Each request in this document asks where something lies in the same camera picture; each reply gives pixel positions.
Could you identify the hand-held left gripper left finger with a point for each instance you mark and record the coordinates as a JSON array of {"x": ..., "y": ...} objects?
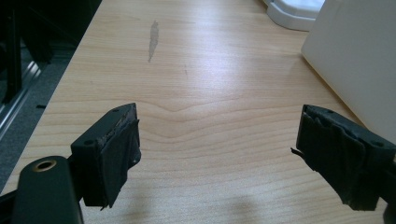
[{"x": 106, "y": 155}]

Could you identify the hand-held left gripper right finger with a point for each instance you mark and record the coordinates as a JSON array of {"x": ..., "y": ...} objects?
[{"x": 339, "y": 155}]

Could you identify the white box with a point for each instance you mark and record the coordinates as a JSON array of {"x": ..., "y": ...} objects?
[{"x": 358, "y": 59}]

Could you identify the black stand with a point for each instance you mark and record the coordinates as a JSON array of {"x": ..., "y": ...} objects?
[{"x": 14, "y": 49}]

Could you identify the white plastic tray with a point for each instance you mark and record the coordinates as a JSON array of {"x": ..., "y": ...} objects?
[{"x": 294, "y": 12}]

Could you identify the metal floor rail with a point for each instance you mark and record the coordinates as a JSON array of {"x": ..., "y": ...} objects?
[{"x": 17, "y": 93}]

